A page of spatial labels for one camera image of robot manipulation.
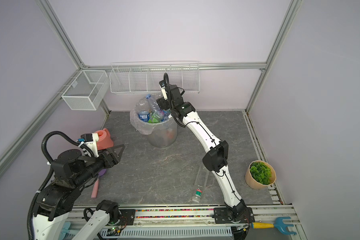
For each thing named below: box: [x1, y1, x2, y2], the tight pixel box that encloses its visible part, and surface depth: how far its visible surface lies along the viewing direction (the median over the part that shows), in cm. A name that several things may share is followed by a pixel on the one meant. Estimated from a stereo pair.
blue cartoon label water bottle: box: [146, 94, 160, 113], surface depth 91 cm
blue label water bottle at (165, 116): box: [161, 110, 169, 122], surface depth 86 cm
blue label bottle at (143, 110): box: [136, 100, 150, 123], surface depth 86 cm
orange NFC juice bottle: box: [165, 128, 175, 141], surface depth 92 cm
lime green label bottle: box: [148, 112, 162, 124], surface depth 85 cm
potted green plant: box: [245, 160, 277, 189], surface depth 78 cm
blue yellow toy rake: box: [251, 216, 297, 235], surface depth 72 cm
